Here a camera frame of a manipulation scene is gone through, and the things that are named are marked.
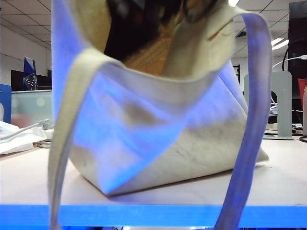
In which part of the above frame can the white cable with grey plug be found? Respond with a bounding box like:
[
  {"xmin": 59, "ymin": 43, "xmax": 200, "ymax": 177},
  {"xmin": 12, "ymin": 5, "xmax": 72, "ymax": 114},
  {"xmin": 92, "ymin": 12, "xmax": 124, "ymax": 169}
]
[{"xmin": 0, "ymin": 119, "xmax": 55, "ymax": 142}]

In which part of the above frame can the thin black cable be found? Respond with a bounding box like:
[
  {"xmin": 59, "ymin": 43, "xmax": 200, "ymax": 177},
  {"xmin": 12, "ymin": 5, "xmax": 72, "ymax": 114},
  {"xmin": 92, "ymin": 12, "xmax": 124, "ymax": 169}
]
[{"xmin": 282, "ymin": 44, "xmax": 292, "ymax": 72}]

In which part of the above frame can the frosted glass desk partition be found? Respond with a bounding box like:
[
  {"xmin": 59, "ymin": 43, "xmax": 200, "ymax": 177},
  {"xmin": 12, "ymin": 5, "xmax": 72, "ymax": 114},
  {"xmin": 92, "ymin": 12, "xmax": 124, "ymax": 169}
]
[{"xmin": 11, "ymin": 90, "xmax": 53, "ymax": 129}]

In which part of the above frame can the tall black cabinet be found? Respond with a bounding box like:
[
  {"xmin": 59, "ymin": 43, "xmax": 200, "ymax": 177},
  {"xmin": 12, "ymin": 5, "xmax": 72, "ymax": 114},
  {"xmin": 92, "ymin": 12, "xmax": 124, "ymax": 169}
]
[{"xmin": 289, "ymin": 1, "xmax": 307, "ymax": 120}]

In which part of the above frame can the beige canvas tote bag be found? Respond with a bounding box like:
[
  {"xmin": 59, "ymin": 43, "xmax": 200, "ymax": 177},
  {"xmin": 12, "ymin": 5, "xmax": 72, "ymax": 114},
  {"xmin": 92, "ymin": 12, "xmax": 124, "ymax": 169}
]
[{"xmin": 47, "ymin": 0, "xmax": 273, "ymax": 230}]

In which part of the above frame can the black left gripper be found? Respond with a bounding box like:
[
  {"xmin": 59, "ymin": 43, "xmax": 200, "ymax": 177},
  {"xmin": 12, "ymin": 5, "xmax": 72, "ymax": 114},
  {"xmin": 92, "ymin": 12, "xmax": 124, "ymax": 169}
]
[{"xmin": 104, "ymin": 0, "xmax": 184, "ymax": 62}]

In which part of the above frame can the red pennant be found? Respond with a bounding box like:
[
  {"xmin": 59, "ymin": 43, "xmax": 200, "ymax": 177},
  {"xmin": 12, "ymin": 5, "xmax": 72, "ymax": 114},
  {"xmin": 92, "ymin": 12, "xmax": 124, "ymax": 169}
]
[{"xmin": 297, "ymin": 78, "xmax": 307, "ymax": 113}]

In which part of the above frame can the blue crystal trophy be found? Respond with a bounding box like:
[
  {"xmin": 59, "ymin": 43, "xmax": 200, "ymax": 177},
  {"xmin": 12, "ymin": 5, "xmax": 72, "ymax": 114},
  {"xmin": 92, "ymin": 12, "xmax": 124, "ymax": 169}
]
[{"xmin": 23, "ymin": 57, "xmax": 38, "ymax": 91}]

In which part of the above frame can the grey metal bookend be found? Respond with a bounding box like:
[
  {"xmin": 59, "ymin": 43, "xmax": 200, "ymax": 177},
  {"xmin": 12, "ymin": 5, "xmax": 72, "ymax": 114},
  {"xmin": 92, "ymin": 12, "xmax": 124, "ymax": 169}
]
[{"xmin": 243, "ymin": 71, "xmax": 294, "ymax": 140}]

